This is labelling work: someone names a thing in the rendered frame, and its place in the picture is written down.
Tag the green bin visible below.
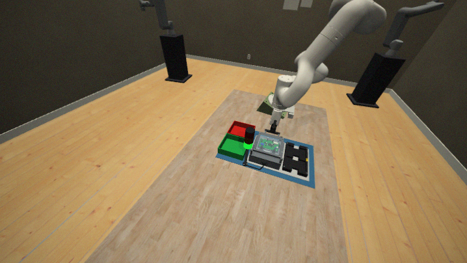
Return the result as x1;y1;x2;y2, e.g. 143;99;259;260
218;133;246;161

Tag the red open box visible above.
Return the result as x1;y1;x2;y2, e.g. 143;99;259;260
227;121;256;138

